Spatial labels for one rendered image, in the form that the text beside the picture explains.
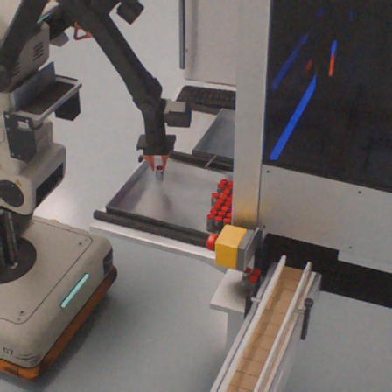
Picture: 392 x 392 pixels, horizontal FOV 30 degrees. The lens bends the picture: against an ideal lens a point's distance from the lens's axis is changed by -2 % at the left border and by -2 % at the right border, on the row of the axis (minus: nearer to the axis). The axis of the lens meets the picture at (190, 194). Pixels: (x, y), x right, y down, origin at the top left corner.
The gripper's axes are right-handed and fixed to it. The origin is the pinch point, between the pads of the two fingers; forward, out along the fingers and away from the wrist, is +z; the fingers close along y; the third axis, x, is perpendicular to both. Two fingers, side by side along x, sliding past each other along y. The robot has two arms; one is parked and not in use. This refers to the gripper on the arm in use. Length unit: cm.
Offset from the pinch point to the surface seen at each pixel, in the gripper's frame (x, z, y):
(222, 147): 19.3, 5.8, 16.0
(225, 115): 36.7, 5.0, 15.3
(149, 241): -26.2, 4.3, 1.2
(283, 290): -45, 1, 36
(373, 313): -43, 10, 58
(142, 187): -3.9, 4.2, -4.6
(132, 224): -22.0, 2.4, -3.7
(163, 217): -16.5, 4.3, 3.4
